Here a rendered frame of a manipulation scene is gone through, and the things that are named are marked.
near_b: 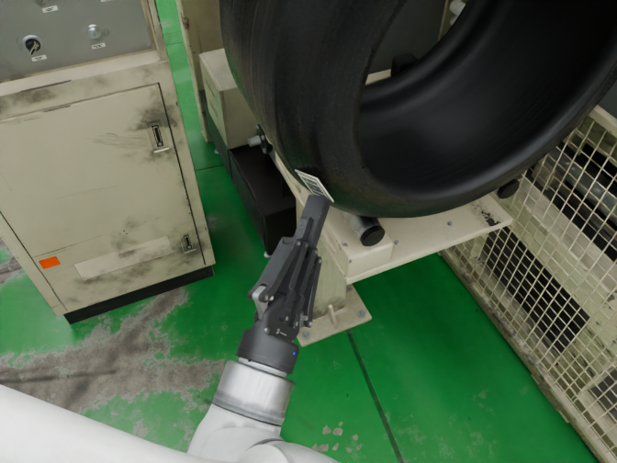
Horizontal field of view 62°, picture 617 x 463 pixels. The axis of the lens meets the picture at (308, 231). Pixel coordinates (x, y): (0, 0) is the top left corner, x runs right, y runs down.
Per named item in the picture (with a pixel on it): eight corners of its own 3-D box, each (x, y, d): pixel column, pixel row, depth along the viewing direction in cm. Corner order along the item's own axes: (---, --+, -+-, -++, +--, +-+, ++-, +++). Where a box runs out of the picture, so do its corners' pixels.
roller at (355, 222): (287, 110, 104) (307, 110, 106) (281, 129, 106) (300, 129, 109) (367, 230, 83) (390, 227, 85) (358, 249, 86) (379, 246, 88)
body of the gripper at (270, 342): (219, 352, 62) (246, 281, 65) (257, 366, 69) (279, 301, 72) (268, 367, 58) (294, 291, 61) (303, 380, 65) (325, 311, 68)
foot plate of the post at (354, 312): (273, 287, 187) (272, 280, 184) (338, 263, 194) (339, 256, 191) (301, 347, 171) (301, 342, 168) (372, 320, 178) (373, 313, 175)
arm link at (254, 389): (240, 407, 68) (254, 363, 70) (296, 428, 63) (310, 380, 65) (196, 396, 61) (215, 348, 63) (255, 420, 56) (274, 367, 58)
